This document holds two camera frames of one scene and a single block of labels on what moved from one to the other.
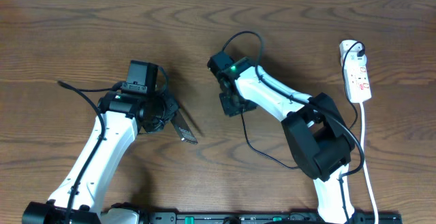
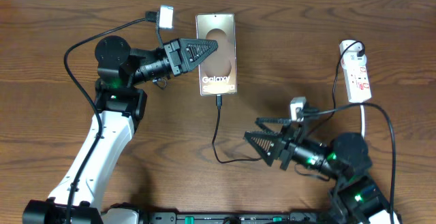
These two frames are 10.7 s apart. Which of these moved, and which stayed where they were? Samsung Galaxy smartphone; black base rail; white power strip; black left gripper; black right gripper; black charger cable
Moved: black left gripper; black right gripper; Samsung Galaxy smartphone; black charger cable
Stayed: white power strip; black base rail
